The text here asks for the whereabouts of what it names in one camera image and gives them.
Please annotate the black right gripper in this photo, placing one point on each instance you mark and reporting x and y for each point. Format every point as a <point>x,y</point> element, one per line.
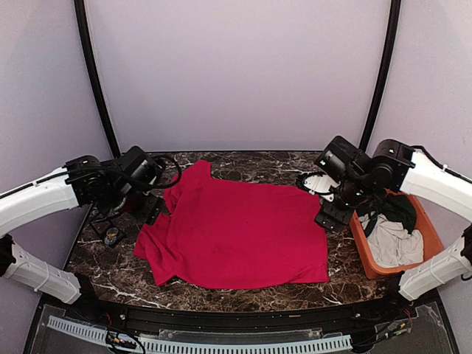
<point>343,216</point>

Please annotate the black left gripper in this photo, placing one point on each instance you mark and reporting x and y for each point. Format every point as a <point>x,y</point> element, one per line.
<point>150,210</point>

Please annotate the magenta t-shirt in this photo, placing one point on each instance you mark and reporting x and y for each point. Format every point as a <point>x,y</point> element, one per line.
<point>233,235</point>

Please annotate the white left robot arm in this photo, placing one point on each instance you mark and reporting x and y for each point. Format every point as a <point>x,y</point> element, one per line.
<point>26,208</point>

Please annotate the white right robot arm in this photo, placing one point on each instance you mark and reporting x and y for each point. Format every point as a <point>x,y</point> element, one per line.
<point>446,196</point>

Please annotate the round brooch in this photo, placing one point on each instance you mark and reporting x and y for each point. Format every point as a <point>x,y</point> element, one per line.
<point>111,236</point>

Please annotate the black brooch display box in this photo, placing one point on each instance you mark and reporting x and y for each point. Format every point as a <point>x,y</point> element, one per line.
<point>106,229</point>

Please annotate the dark green garment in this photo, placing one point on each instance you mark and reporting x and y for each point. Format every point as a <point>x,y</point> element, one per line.
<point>395,208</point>

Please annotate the white garment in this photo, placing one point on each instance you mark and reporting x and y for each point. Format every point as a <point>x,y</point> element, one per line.
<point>393,246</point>

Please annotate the orange plastic basket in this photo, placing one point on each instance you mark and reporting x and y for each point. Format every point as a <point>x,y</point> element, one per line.
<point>432,243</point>

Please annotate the black front rail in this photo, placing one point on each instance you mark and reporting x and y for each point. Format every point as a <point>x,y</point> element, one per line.
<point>334,306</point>

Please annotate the white slotted cable duct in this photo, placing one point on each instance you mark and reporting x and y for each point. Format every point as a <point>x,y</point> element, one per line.
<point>179,341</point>

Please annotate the black right frame post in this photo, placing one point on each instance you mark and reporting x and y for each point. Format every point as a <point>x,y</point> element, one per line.
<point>383,72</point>

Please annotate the black frame post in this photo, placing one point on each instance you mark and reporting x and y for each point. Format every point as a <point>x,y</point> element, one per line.
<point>383,72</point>
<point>93,76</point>

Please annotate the black left frame post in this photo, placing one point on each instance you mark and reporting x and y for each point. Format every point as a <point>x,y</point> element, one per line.
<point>93,76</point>

